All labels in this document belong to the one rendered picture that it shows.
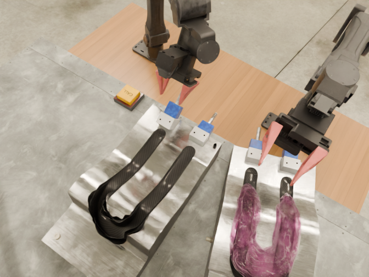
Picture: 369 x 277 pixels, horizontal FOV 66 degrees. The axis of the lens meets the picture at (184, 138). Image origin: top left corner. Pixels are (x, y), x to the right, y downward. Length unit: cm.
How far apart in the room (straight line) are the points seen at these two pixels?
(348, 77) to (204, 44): 29
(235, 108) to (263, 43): 156
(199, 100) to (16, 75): 70
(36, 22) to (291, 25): 216
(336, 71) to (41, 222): 83
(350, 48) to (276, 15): 219
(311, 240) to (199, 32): 59
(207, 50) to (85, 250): 58
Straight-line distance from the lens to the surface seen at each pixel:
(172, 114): 87
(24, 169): 104
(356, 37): 77
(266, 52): 251
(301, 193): 93
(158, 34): 108
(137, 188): 80
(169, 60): 67
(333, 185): 105
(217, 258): 80
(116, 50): 125
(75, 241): 84
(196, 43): 67
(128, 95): 104
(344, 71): 57
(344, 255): 99
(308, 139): 54
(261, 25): 275
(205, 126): 89
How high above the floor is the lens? 165
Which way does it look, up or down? 61 degrees down
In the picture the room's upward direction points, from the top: 5 degrees clockwise
